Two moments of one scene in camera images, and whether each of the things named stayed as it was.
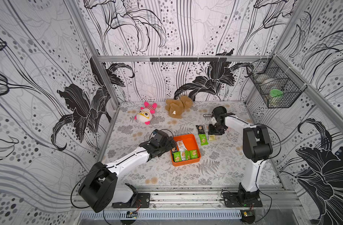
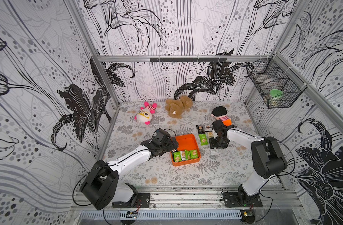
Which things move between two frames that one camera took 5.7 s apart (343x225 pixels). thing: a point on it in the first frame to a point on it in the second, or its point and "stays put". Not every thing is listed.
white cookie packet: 205,126 stays put
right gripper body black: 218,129 to 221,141
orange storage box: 190,142 stays put
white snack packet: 181,145 to 214,151
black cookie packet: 200,129 stays put
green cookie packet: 204,140 stays put
